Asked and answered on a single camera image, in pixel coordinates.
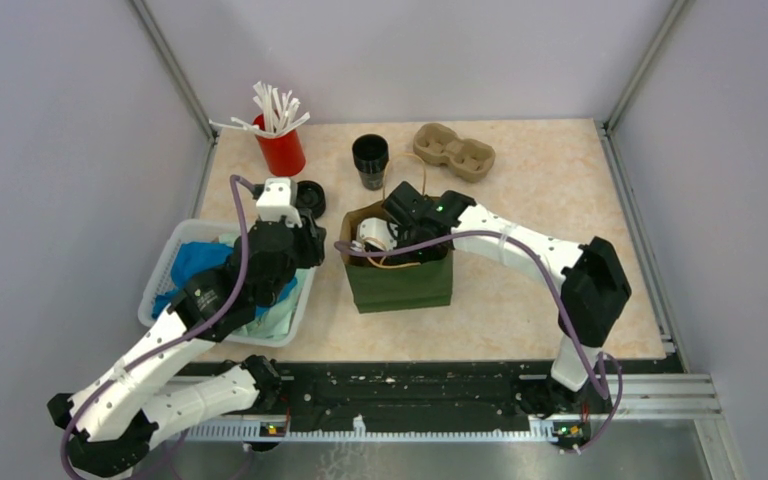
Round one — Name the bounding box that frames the green brown paper bag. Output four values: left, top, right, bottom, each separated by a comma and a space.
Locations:
338, 152, 456, 315

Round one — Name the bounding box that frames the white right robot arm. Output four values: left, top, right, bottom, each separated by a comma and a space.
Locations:
382, 182, 632, 412

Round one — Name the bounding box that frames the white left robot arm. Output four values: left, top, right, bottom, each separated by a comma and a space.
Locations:
47, 207, 326, 479

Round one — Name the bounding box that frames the mint green cloth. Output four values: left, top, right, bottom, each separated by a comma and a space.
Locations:
215, 229, 312, 344

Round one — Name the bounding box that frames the cardboard cup carrier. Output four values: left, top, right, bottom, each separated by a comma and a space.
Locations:
412, 123, 496, 183

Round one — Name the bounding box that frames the red cup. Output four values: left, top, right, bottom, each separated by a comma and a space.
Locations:
255, 129, 306, 177

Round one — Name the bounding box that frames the blue cloth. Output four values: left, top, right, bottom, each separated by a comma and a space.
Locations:
152, 241, 299, 321

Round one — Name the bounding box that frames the white plastic basket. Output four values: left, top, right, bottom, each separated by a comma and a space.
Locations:
137, 219, 317, 348

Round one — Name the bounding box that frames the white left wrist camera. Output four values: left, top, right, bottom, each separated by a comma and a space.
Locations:
255, 177, 302, 228

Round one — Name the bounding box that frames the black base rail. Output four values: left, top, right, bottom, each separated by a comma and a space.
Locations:
157, 359, 614, 417

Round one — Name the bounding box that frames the white cable duct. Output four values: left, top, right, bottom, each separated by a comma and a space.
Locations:
186, 416, 558, 444

